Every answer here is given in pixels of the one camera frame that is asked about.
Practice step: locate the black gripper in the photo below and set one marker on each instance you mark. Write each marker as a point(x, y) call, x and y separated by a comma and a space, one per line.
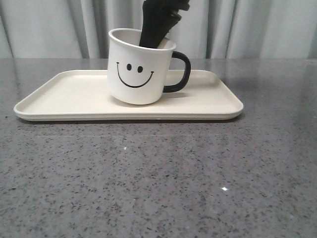
point(159, 16)

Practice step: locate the white smiley mug black handle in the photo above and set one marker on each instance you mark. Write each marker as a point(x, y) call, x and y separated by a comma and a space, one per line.
point(136, 74)

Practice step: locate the cream rectangular plastic tray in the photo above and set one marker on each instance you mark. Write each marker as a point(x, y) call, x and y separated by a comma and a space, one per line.
point(78, 95)

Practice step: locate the grey pleated curtain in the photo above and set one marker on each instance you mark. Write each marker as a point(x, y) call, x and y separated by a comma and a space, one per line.
point(210, 29)

